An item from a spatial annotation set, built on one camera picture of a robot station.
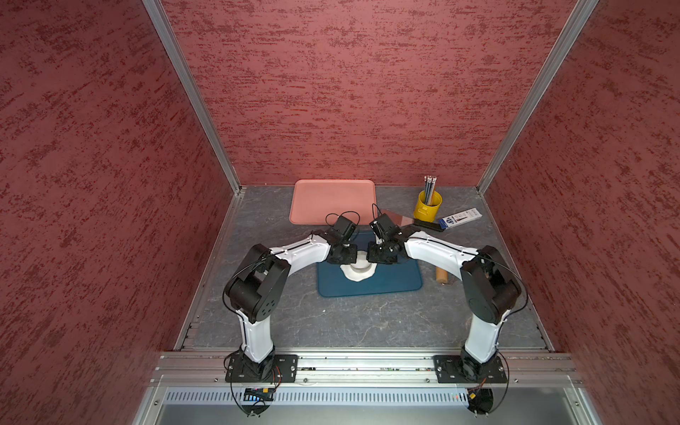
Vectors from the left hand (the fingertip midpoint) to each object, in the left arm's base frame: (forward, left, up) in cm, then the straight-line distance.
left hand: (350, 261), depth 93 cm
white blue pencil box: (+22, -46, -2) cm, 52 cm away
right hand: (0, -7, +1) cm, 8 cm away
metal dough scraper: (+18, -34, -2) cm, 39 cm away
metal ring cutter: (-1, -4, -1) cm, 5 cm away
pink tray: (+33, +15, -5) cm, 37 cm away
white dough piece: (-4, -2, -2) cm, 5 cm away
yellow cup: (+20, -31, +4) cm, 37 cm away
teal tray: (-6, +6, -4) cm, 9 cm away
